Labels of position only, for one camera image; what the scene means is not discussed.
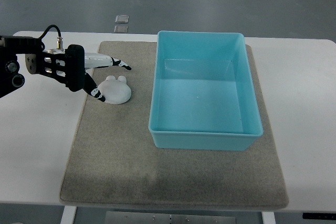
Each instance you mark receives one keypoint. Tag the upper floor outlet plate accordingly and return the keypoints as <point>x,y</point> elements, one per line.
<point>121,19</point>

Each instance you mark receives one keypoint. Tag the grey felt mat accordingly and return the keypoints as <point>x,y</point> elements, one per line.
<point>113,161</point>

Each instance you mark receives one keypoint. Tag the lower floor outlet plate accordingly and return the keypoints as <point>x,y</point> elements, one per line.
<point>121,29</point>

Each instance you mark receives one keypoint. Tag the white rabbit toy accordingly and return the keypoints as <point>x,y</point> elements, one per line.
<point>115,90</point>

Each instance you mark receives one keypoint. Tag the floor outlet plate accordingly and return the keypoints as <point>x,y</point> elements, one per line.
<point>121,29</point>
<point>121,19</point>

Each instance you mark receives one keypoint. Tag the white right table leg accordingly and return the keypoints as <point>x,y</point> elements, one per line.
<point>268,217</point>

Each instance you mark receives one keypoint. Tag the white left table leg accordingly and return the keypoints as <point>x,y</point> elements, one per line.
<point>68,215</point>

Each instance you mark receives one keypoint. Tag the white table leg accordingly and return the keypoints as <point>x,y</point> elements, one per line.
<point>268,217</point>
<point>68,215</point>

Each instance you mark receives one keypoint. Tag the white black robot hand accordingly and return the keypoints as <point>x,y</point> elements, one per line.
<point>96,60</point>

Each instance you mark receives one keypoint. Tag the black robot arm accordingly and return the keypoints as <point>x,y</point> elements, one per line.
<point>66,66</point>

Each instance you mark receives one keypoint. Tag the blue plastic box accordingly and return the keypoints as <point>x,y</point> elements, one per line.
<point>203,93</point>

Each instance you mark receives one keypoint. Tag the black table control panel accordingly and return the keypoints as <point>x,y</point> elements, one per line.
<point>319,216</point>

